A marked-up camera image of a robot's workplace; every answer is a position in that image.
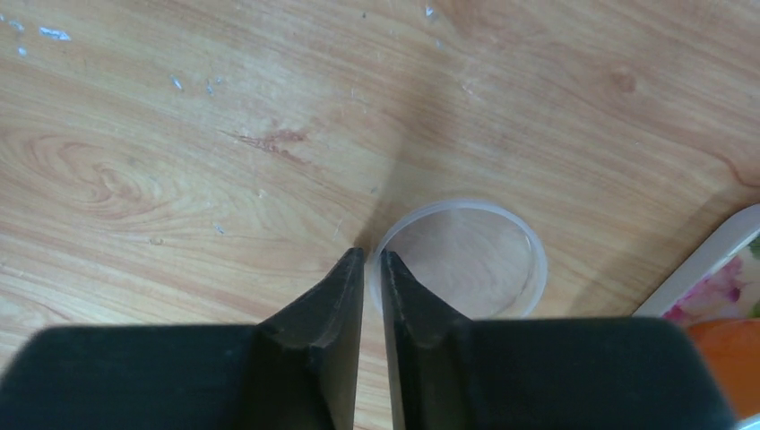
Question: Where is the clear plastic tube lid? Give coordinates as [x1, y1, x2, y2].
[366, 199, 548, 319]

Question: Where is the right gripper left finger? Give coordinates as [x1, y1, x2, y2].
[1, 248, 364, 429]

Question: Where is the floral tray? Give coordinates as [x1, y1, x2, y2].
[634, 204, 759, 327]

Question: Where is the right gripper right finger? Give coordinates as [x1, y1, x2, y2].
[380, 251, 737, 429]

